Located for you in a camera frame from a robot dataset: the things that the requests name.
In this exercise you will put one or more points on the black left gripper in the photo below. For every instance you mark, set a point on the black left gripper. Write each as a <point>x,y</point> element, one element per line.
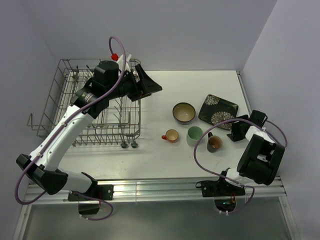
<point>146,85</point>

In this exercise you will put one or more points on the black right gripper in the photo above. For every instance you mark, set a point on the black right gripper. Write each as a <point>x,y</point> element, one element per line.
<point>235,136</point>

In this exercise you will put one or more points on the black floral square plate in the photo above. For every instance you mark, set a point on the black floral square plate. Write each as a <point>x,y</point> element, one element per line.
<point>215,110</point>

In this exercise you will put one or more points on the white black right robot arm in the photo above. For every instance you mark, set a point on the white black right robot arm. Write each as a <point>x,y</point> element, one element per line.
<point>261,159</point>

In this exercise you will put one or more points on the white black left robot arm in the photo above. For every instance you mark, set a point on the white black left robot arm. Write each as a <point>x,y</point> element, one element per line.
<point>108,82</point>

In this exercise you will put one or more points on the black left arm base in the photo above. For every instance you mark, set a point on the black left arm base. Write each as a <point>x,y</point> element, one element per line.
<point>101,191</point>

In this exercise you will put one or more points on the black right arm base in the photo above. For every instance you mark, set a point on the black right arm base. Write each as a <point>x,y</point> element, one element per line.
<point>219,188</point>

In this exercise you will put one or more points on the dark brown mug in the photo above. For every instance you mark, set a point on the dark brown mug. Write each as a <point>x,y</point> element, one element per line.
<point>214,143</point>

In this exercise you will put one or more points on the dark bowl tan inside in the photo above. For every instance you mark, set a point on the dark bowl tan inside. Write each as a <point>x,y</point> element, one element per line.
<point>183,113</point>

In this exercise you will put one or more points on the pale green cup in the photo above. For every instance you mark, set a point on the pale green cup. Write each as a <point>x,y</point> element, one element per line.
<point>194,133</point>

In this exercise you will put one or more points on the small red orange cup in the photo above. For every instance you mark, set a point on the small red orange cup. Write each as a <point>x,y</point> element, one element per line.
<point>171,136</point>

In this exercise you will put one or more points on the aluminium mounting rail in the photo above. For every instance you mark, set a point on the aluminium mounting rail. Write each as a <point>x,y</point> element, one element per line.
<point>152,190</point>

